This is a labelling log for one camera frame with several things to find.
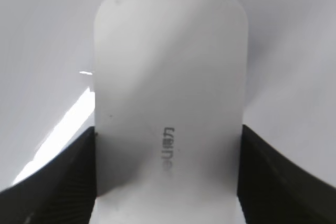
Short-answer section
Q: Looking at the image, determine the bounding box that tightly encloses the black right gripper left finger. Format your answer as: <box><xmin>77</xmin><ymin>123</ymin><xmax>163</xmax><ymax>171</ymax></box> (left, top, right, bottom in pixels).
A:
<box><xmin>1</xmin><ymin>126</ymin><xmax>97</xmax><ymax>223</ymax></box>

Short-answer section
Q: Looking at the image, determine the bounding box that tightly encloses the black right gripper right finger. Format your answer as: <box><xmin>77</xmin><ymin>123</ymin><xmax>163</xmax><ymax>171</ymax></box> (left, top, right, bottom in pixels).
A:
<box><xmin>237</xmin><ymin>125</ymin><xmax>335</xmax><ymax>223</ymax></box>

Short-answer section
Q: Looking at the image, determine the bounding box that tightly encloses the white whiteboard eraser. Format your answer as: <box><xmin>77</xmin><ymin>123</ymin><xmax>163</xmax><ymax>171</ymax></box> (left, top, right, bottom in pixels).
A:
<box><xmin>93</xmin><ymin>0</ymin><xmax>248</xmax><ymax>223</ymax></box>

